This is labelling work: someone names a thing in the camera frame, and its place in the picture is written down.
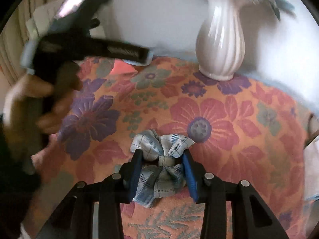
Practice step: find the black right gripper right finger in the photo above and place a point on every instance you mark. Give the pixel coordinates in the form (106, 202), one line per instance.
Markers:
(251, 216)

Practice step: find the white tissue box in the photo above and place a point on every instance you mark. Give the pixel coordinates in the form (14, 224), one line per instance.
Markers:
(311, 161)

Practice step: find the row of books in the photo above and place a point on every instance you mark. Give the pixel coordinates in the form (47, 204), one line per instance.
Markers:
(39, 23)

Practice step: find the plaid fabric bow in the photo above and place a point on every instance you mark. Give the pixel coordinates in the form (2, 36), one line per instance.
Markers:
(162, 174)

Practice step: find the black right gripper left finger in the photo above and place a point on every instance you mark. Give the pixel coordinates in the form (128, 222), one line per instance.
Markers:
(73, 217)

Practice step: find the floral orange table cloth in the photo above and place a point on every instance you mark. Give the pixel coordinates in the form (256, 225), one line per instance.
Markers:
(238, 130)

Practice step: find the left hand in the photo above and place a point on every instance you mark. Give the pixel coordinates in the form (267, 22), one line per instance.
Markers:
(38, 105)

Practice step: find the coral pink pouch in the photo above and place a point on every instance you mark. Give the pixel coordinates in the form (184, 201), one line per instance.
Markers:
(122, 68)

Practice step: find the white ribbed ceramic vase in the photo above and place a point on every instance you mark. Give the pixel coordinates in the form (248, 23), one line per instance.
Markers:
(220, 45)

